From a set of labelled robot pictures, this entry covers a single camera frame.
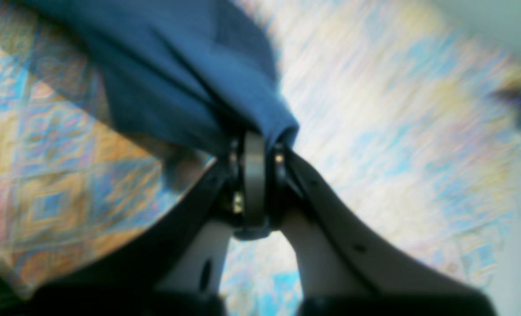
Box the colourful patterned tablecloth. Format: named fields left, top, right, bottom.
left=0, top=0, right=521, bottom=302

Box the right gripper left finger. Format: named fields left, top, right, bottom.
left=28, top=132, right=267, bottom=316

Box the dark navy t-shirt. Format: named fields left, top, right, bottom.
left=24, top=0, right=300, bottom=155

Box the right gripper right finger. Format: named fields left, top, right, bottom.
left=271, top=144, right=496, bottom=316

